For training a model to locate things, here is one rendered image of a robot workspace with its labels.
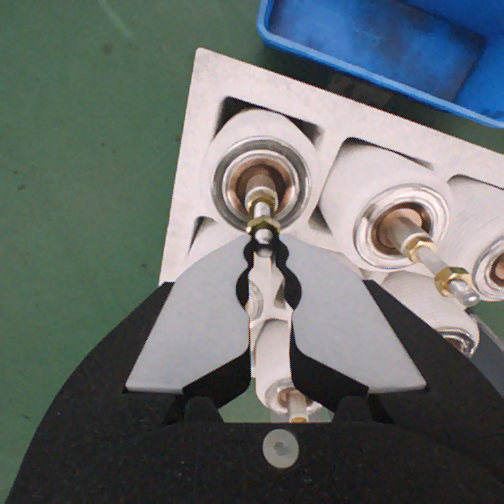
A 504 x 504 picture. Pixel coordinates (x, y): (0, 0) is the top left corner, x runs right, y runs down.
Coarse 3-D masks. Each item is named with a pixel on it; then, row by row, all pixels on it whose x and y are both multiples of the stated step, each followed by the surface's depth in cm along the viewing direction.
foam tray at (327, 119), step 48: (192, 96) 24; (240, 96) 24; (288, 96) 24; (336, 96) 24; (192, 144) 26; (336, 144) 26; (384, 144) 26; (432, 144) 26; (192, 192) 29; (192, 240) 34
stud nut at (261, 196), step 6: (258, 192) 18; (264, 192) 18; (252, 198) 18; (258, 198) 17; (264, 198) 17; (270, 198) 18; (252, 204) 18; (270, 204) 18; (252, 210) 18; (270, 210) 18; (252, 216) 18
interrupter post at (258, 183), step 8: (256, 176) 20; (264, 176) 20; (248, 184) 20; (256, 184) 19; (264, 184) 19; (272, 184) 20; (248, 192) 18; (256, 192) 18; (272, 192) 18; (248, 200) 19
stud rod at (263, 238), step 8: (256, 208) 17; (264, 208) 17; (256, 216) 16; (256, 232) 14; (264, 232) 14; (256, 240) 14; (264, 240) 13; (272, 240) 14; (256, 248) 13; (264, 248) 13; (272, 248) 13; (264, 256) 14
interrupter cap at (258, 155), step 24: (240, 144) 19; (264, 144) 19; (288, 144) 19; (216, 168) 20; (240, 168) 20; (264, 168) 20; (288, 168) 20; (216, 192) 21; (240, 192) 21; (288, 192) 21; (240, 216) 22; (288, 216) 22
